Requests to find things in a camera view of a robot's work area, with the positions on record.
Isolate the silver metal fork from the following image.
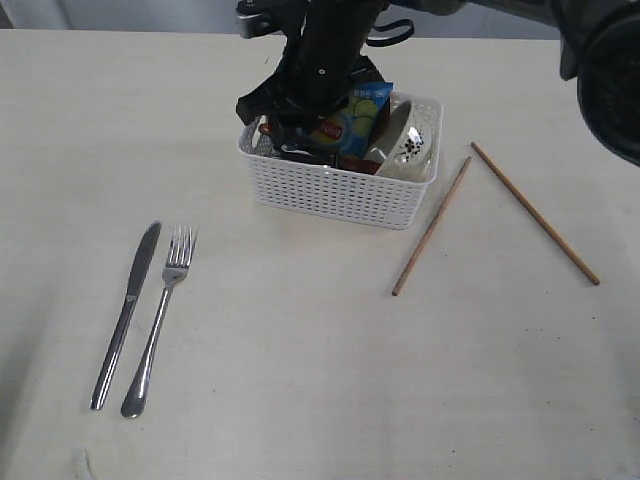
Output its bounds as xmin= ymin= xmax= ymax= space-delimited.
xmin=120 ymin=226 xmax=198 ymax=419

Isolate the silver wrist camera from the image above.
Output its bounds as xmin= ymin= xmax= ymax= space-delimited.
xmin=236 ymin=0 xmax=280 ymax=39

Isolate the blue chips bag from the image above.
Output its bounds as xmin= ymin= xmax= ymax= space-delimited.
xmin=296 ymin=81 xmax=394 ymax=158

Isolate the silver table knife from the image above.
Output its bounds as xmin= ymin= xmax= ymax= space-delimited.
xmin=90 ymin=221 xmax=162 ymax=410

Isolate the white perforated plastic basket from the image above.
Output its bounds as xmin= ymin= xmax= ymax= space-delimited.
xmin=238 ymin=92 xmax=444 ymax=230

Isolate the brown round plate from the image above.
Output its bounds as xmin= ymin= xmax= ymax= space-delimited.
xmin=349 ymin=55 xmax=394 ymax=156

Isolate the wooden chopstick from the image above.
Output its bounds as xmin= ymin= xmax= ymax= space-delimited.
xmin=391 ymin=156 xmax=471 ymax=297
xmin=470 ymin=141 xmax=601 ymax=286

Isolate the white floral ceramic bowl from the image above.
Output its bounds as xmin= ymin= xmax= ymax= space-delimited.
xmin=364 ymin=100 xmax=434 ymax=183

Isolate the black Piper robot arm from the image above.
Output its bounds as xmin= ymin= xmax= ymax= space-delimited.
xmin=236 ymin=1 xmax=639 ymax=165

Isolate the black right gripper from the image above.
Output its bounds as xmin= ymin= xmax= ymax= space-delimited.
xmin=236 ymin=9 xmax=380 ymax=145

